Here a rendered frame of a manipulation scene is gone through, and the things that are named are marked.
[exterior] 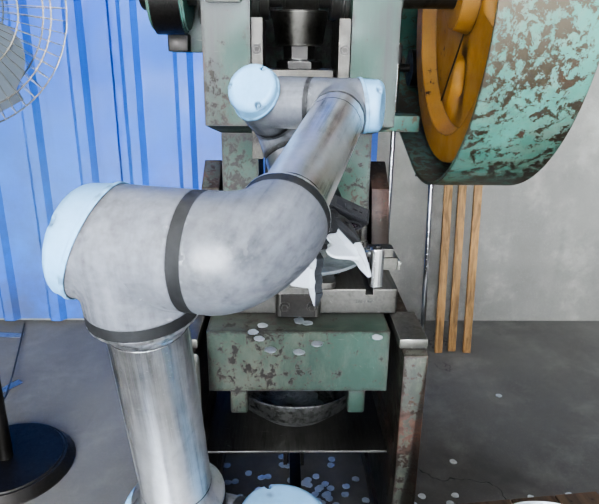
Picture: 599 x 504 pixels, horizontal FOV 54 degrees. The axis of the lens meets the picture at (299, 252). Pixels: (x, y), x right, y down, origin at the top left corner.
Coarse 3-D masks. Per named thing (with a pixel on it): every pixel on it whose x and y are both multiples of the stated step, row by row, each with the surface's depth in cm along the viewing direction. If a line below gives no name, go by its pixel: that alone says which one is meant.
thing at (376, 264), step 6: (378, 246) 130; (372, 252) 130; (378, 252) 129; (372, 258) 130; (378, 258) 130; (372, 264) 130; (378, 264) 130; (372, 270) 131; (378, 270) 131; (372, 276) 131; (378, 276) 131; (372, 282) 132; (378, 282) 132
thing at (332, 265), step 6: (324, 252) 130; (324, 258) 127; (330, 258) 127; (324, 264) 124; (330, 264) 124; (336, 264) 124; (342, 264) 124; (348, 264) 124; (354, 264) 122; (324, 270) 120; (330, 270) 120; (336, 270) 119; (342, 270) 120
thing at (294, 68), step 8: (280, 64) 128; (288, 64) 125; (296, 64) 125; (304, 64) 125; (312, 64) 126; (320, 64) 129; (280, 72) 122; (288, 72) 122; (296, 72) 122; (304, 72) 122; (312, 72) 122; (320, 72) 122; (328, 72) 122
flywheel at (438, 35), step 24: (480, 0) 118; (432, 24) 154; (456, 24) 124; (480, 24) 119; (432, 48) 154; (456, 48) 136; (480, 48) 119; (432, 72) 153; (456, 72) 138; (480, 72) 119; (432, 96) 150; (456, 96) 136; (432, 120) 144; (456, 120) 135; (432, 144) 143; (456, 144) 123
